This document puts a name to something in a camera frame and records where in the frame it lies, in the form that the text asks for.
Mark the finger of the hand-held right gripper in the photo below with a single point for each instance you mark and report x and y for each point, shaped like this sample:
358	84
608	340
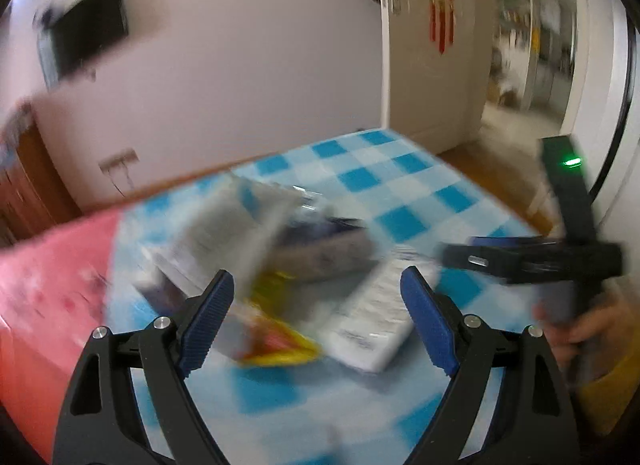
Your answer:
510	260

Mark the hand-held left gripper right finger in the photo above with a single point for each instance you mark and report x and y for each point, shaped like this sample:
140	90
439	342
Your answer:
427	325

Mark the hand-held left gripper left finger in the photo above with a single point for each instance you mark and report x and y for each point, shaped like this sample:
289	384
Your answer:
205	325

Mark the silver wet wipes packet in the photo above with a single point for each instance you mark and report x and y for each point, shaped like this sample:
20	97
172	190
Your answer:
225	230

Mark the person's right forearm yellow sleeve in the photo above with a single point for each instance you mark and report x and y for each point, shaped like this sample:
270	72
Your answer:
610	395

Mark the person's right hand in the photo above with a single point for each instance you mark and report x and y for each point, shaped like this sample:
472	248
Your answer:
600	332

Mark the blue white carton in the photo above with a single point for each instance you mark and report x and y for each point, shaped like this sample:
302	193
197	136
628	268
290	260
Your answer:
375	315

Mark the yellow red snack packet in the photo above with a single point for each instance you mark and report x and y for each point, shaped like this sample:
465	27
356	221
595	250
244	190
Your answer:
280	340

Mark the dark blue packet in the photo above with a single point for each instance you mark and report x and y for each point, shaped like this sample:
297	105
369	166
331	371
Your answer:
330	250

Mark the blue checked tablecloth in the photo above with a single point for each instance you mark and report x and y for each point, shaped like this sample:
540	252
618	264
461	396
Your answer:
400	185

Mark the pink printed blanket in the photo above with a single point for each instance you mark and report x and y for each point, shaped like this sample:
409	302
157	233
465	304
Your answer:
55	275

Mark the white door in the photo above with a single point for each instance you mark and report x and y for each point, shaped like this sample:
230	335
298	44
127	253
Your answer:
430	90

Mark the brown wooden cabinet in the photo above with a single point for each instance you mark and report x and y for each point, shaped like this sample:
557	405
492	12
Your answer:
30	185

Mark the white door frame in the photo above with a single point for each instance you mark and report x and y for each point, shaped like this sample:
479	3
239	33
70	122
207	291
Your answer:
595	45

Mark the wall outlet strip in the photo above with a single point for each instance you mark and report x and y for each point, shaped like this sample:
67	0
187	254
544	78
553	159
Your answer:
119	160

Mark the black wall television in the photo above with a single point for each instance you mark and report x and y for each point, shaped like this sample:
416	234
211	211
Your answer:
85	30

